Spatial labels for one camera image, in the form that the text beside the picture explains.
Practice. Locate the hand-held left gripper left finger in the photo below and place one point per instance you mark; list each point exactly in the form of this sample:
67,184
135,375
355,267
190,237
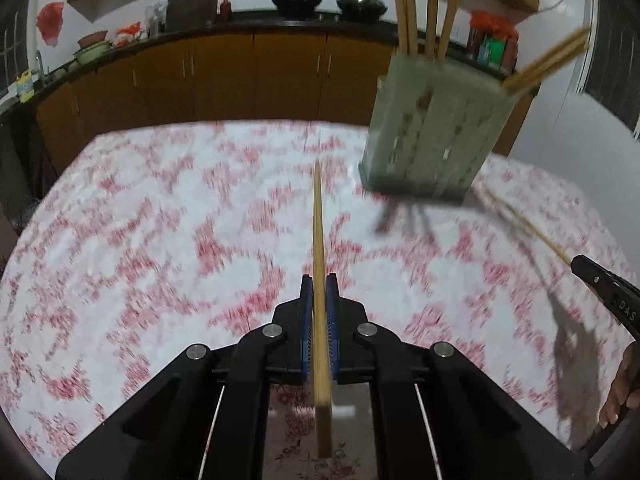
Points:
306,330

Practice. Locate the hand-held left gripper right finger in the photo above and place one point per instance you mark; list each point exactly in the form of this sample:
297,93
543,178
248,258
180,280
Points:
332,330

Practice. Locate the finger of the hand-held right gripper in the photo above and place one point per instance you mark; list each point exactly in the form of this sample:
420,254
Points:
607,290

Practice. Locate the green perforated chopstick holder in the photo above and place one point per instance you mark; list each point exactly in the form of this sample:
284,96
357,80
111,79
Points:
435,130

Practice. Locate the person's right hand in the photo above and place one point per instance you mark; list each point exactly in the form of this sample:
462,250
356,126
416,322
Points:
622,385

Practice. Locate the red floral tablecloth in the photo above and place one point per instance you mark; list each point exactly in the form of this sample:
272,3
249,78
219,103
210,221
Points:
150,260

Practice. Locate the dark window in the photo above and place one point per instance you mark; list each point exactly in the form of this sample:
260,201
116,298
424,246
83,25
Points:
617,60

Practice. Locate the brown lower kitchen cabinets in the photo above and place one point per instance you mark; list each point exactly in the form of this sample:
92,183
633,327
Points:
225,75

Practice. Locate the red and green packets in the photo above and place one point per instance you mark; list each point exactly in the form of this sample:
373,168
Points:
492,42

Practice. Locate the black kitchen countertop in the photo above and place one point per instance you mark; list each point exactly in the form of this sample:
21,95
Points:
200,30

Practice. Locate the dark pot with lid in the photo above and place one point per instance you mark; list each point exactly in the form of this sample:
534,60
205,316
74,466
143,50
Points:
362,6

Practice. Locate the red bottle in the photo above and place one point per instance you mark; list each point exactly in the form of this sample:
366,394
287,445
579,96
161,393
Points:
225,9

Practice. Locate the dark cutting board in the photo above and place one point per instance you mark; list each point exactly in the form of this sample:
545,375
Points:
192,9

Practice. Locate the glass jar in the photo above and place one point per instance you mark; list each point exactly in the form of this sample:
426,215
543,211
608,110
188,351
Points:
156,19

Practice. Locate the red crumpled bag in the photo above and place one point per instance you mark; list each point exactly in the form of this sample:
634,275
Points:
129,33

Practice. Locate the green enamel basin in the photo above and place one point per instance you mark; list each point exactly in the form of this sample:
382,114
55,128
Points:
93,53

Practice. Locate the pink bowl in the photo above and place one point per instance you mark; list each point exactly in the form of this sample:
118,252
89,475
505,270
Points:
93,38

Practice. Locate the yellow detergent bottle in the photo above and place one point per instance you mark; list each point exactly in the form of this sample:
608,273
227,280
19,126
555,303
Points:
25,87

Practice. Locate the metal faucet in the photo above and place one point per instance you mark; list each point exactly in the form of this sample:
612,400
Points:
39,64

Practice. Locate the red plastic bag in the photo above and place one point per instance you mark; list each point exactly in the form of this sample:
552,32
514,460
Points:
51,22

